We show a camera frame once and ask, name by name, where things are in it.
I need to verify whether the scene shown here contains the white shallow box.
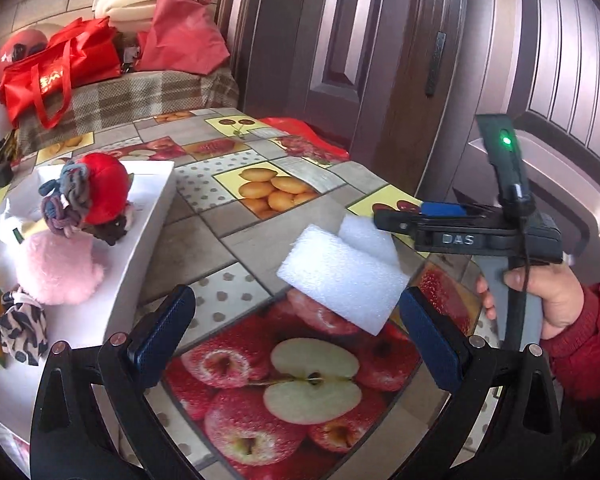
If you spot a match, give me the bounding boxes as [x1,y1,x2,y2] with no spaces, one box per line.
[0,160,177,441]

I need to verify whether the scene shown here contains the plaid sofa cover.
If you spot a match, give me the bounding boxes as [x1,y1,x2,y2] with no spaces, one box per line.
[17,69,241,156]

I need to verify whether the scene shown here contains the grey purple rope knot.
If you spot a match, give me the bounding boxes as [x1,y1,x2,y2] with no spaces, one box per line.
[39,160,93,238]

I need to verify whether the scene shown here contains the red plastic packet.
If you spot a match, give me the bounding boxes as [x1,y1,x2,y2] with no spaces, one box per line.
[257,116,351,163]

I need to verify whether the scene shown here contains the red non-woven bag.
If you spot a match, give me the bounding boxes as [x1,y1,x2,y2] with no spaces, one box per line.
[137,0,231,73]

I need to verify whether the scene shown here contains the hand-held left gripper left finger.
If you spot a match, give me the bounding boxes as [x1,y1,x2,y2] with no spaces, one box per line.
[30,284,197,480]

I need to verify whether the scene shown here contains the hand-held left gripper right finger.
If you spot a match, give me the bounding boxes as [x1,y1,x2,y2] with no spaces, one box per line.
[399,287,563,480]

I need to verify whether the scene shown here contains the brown panelled door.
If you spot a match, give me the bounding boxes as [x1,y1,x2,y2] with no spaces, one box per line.
[215,0,600,211]

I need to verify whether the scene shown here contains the person's right hand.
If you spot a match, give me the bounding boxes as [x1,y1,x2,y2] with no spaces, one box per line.
[477,260,587,342]

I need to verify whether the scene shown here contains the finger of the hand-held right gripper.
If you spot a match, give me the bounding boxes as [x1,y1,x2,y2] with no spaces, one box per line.
[372,209,506,257]
[420,201,501,222]

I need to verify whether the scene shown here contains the leopard print scrunchie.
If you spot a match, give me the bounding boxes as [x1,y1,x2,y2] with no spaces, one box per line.
[0,285,50,365]

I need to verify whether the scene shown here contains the pinkish plastic chair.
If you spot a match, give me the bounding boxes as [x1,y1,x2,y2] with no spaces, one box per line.
[452,112,600,261]

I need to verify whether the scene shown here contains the pink plush toy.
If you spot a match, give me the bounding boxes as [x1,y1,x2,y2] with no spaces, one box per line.
[15,227,106,306]

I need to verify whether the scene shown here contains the white foam block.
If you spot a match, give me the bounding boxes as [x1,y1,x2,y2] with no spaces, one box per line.
[276,224,411,337]
[339,214,398,266]

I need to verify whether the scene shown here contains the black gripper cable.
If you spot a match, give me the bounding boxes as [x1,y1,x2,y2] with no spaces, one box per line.
[500,187,536,353]

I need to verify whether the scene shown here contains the red helmet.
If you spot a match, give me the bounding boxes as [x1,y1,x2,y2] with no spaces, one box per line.
[0,29,51,86]

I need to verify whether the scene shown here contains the red plush ball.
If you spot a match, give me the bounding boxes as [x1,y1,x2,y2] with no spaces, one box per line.
[75,152,133,226]

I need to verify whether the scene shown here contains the red tote bag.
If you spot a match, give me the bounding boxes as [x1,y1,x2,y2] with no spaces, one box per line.
[0,17,123,128]

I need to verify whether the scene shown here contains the person's right forearm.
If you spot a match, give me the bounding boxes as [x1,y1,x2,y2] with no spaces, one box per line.
[540,282,600,411]

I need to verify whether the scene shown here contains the black door handle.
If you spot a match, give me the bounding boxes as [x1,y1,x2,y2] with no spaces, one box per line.
[425,31,447,97]

